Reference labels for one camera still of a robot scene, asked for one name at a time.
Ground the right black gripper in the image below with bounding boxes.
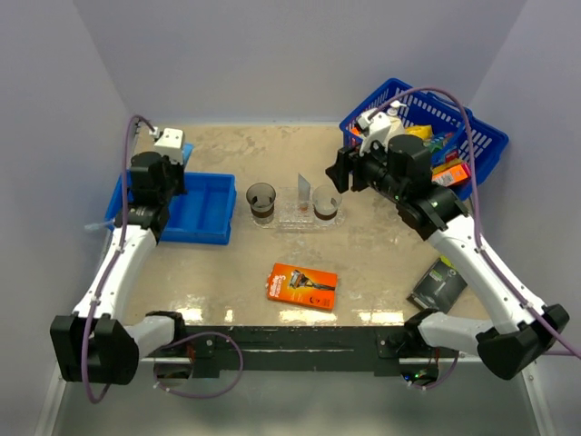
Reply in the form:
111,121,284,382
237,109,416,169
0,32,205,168
326,132,407,202

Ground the white toothpaste tube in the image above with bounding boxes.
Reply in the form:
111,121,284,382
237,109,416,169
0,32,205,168
297,173,311,213

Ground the dark smoked plastic cup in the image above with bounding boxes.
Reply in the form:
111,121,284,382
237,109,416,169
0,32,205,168
246,182,276,224

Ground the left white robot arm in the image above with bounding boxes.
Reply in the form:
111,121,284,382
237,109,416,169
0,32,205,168
50,152,188,385

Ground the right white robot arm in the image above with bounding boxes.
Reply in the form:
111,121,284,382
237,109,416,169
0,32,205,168
326,134,569,380

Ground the clear textured acrylic tray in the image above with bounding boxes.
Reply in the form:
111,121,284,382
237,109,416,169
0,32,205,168
250,192,346,233

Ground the pink wrapped toothbrush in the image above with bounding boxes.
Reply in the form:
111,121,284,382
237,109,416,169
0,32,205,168
84,219,114,233

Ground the blue plastic bin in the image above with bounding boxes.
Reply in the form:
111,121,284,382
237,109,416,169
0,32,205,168
104,170,237,245

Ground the white pump bottle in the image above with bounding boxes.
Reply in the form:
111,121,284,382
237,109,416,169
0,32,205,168
387,100,406,117

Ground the yellow sponge pack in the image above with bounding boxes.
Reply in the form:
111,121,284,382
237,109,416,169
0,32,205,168
406,124,433,141

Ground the green sponge pack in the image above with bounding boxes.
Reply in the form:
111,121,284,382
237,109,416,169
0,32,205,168
424,132,454,154

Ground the blue shopping basket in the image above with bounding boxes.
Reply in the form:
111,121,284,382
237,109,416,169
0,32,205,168
339,77,509,201

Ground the orange pink box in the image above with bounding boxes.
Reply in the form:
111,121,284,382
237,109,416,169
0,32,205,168
432,163,471,187

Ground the orange razor box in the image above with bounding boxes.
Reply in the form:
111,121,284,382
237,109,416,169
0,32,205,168
266,263,339,312

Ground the black green razor package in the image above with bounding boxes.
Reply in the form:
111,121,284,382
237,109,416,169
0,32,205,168
407,256,467,313

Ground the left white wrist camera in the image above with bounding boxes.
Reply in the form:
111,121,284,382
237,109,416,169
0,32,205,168
149,127,185,164

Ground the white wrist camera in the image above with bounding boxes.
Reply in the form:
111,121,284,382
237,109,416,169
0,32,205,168
355,109,398,157
149,127,185,164

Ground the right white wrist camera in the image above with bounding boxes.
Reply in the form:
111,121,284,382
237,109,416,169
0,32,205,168
355,109,398,157

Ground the black aluminium base frame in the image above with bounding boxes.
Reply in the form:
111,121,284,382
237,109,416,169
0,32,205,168
56,317,541,391

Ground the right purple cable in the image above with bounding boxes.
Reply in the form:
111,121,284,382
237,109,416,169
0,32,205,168
367,85,581,391

